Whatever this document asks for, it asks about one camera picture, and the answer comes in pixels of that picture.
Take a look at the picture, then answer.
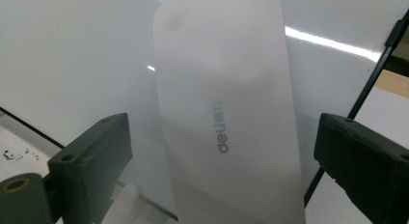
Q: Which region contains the wooden table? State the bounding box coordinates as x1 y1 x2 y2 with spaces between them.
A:
373 40 409 99

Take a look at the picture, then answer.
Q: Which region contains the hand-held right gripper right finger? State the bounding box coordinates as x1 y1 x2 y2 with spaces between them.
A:
313 112 409 224

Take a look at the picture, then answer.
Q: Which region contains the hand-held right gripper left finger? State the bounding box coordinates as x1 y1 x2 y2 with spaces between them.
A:
47 112 134 224

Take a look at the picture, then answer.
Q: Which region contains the white whiteboard with black rim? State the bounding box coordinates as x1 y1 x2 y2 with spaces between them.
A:
0 0 409 222

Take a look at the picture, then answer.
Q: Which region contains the white whiteboard eraser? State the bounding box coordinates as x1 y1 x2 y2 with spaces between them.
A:
151 0 307 224

